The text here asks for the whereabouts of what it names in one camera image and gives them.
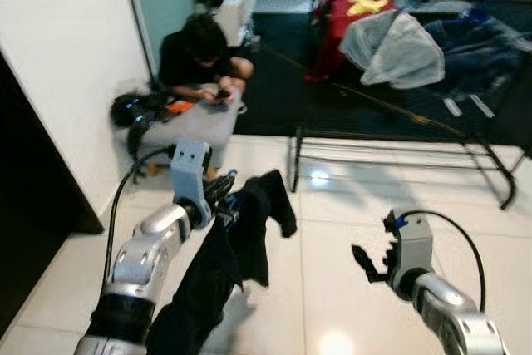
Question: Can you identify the dark knit shirt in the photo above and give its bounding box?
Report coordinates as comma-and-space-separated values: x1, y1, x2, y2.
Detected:
148, 170, 298, 355

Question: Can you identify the grey fabric ottoman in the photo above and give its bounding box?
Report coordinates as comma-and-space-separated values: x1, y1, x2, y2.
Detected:
137, 101, 244, 170

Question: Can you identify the orange flat box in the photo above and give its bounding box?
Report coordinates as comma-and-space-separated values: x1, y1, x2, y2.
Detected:
165, 99, 195, 116

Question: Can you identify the black bag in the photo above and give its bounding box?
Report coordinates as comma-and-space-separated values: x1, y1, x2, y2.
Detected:
111, 89, 173, 129

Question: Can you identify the seated person black shirt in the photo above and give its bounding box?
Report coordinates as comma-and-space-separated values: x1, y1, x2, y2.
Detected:
158, 12, 255, 108

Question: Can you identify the white cabinet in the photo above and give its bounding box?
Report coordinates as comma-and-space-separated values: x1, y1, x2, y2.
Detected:
212, 0, 261, 47

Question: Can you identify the grey sheer garment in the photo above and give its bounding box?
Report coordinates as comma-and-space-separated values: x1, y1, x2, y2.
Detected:
339, 10, 446, 90

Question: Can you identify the red shirt yellow print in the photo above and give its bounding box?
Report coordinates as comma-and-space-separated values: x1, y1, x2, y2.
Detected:
306, 0, 401, 83

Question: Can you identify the black door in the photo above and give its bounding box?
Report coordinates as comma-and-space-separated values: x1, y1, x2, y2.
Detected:
0, 52, 105, 335

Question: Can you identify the blue denim garment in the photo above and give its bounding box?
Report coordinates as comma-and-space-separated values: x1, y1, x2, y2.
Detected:
424, 10, 532, 116

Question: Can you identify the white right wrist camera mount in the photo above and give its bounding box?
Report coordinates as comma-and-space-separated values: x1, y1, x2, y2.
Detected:
391, 208, 436, 296

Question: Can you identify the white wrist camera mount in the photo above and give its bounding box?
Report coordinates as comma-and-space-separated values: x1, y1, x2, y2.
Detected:
169, 139, 214, 228
391, 208, 436, 296

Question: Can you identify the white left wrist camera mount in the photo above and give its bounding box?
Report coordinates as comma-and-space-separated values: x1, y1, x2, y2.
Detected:
169, 139, 214, 228

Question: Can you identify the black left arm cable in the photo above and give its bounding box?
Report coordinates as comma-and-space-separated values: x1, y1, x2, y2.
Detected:
104, 145, 180, 293

